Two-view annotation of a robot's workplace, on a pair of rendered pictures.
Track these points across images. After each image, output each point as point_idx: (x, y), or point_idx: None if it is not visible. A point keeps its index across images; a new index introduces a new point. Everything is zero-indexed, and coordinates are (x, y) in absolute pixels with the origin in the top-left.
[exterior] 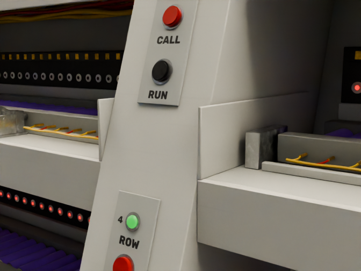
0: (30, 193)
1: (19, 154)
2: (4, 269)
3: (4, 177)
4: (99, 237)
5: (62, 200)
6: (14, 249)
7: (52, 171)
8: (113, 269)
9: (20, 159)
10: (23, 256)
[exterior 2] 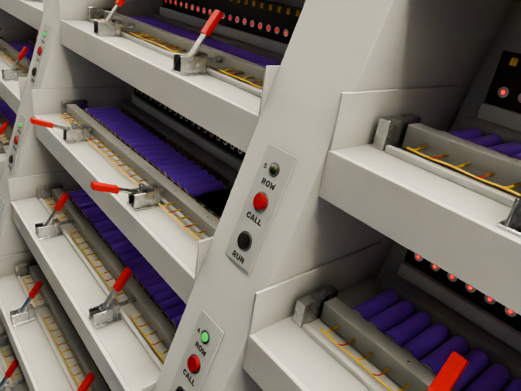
0: (153, 267)
1: (148, 237)
2: (136, 289)
3: (137, 243)
4: (184, 333)
5: (170, 285)
6: (149, 267)
7: (167, 263)
8: (188, 361)
9: (148, 241)
10: (153, 277)
